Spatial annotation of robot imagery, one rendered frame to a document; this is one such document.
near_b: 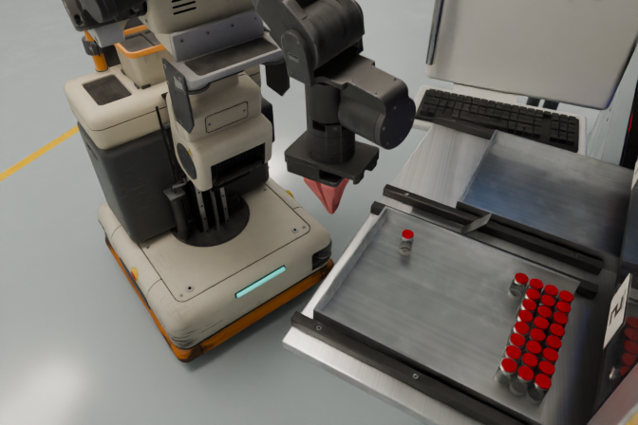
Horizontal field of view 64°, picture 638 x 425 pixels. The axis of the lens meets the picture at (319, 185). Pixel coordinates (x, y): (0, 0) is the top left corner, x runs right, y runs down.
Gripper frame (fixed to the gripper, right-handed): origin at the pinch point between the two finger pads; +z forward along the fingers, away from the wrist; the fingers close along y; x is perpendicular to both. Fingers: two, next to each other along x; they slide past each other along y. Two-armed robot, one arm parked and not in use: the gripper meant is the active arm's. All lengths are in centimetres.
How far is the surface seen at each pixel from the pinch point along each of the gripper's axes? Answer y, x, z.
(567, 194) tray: 27, 46, 22
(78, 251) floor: -134, 28, 102
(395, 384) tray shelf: 13.5, -7.0, 22.6
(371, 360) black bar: 9.4, -6.3, 20.5
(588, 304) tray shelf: 35.0, 20.9, 23.0
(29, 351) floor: -113, -11, 104
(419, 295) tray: 10.8, 8.8, 21.9
